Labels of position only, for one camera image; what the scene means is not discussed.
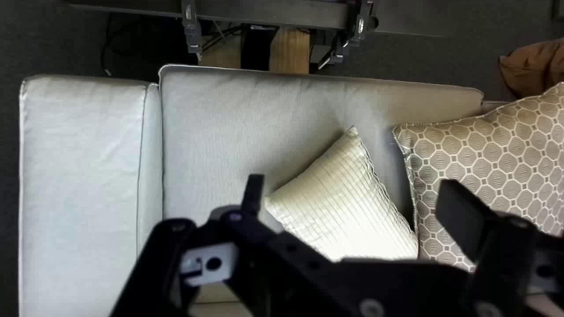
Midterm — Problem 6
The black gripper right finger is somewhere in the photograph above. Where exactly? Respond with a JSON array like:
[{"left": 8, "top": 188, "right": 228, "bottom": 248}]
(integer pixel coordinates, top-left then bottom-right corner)
[{"left": 438, "top": 180, "right": 564, "bottom": 317}]

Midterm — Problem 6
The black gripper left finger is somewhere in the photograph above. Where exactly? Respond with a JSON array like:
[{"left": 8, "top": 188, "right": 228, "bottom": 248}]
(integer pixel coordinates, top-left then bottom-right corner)
[{"left": 112, "top": 172, "right": 332, "bottom": 317}]

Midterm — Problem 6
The cream ribbed small pillow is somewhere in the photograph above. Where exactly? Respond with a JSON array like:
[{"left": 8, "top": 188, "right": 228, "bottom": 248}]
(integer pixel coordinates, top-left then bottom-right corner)
[{"left": 265, "top": 127, "right": 418, "bottom": 261}]

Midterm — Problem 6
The beige geometric patterned pillow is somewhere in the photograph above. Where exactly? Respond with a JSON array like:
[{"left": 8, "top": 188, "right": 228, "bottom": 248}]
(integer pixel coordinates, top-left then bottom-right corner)
[{"left": 394, "top": 83, "right": 564, "bottom": 271}]

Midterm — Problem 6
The brown cushion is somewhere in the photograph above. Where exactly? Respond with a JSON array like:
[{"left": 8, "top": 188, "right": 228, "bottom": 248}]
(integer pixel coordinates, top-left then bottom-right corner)
[{"left": 499, "top": 39, "right": 564, "bottom": 97}]

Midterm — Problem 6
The light grey fabric sofa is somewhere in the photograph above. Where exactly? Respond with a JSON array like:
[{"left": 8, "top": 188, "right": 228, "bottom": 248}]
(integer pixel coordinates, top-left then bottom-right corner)
[{"left": 18, "top": 65, "right": 484, "bottom": 317}]

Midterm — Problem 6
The wooden table leg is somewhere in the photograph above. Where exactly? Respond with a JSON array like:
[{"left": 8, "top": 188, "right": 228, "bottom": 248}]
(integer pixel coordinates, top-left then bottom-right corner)
[{"left": 270, "top": 28, "right": 311, "bottom": 74}]

